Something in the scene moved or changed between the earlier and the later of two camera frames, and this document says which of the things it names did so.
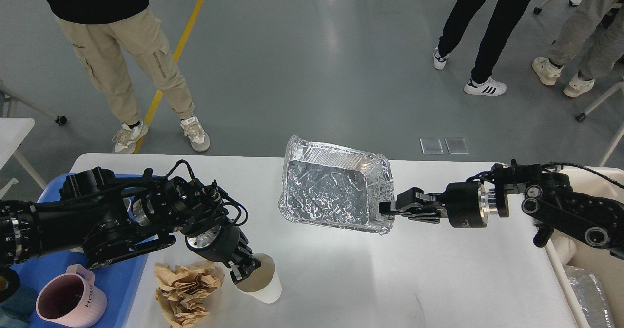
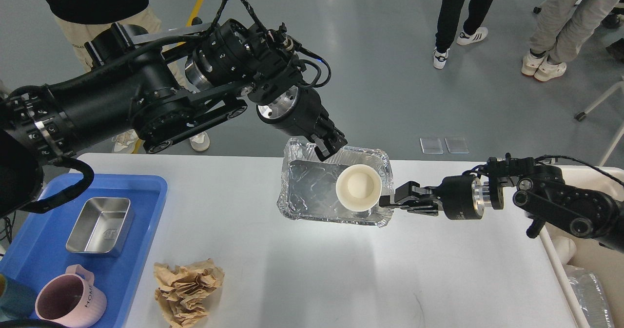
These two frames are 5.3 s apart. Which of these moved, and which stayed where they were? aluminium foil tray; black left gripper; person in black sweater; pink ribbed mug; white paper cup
Moved: white paper cup; black left gripper
Stayed: person in black sweater; aluminium foil tray; pink ribbed mug
